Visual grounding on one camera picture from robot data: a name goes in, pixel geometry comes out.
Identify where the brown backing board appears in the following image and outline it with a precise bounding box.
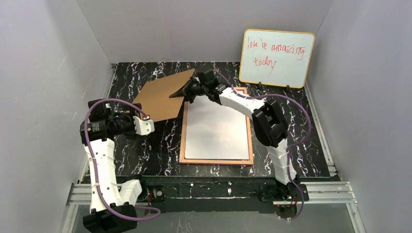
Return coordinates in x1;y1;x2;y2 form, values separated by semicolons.
133;69;195;122

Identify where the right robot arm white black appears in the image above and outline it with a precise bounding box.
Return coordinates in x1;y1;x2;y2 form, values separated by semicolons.
169;67;299;186

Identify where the sky and sea photo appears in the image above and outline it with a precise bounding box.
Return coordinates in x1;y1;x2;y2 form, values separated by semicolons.
184;95;251;162

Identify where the aluminium rail at front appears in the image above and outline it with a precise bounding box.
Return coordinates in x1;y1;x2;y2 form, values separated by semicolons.
66;182;358;206

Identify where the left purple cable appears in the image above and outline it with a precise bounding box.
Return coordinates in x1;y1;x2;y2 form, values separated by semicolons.
83;98;162;222

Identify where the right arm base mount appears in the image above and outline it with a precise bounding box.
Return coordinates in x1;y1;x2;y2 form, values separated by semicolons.
257;184;309;204

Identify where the pink wooden photo frame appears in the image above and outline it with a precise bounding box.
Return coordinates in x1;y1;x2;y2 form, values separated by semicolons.
178;85;255;166

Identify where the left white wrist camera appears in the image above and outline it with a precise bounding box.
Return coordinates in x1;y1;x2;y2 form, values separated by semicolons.
133;115;155;136

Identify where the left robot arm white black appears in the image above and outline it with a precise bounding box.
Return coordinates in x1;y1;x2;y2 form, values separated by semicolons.
80;99;153;233

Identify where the whiteboard with red writing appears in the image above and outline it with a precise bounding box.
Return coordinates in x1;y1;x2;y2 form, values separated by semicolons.
239;29;315;89

